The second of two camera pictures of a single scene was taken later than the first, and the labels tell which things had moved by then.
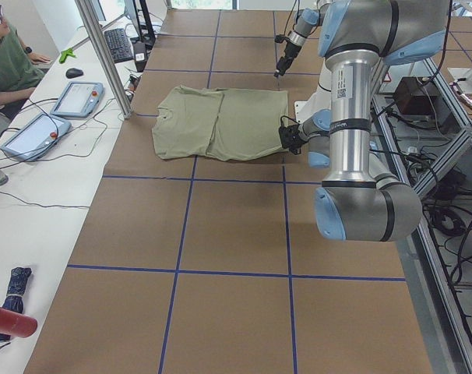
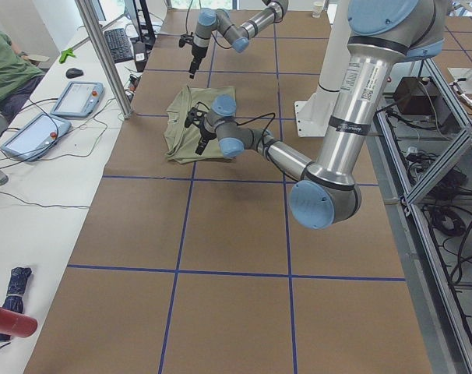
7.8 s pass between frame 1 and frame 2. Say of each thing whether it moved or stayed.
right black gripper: moved
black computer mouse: stayed
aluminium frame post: stayed
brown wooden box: stayed
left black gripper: moved
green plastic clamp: stayed
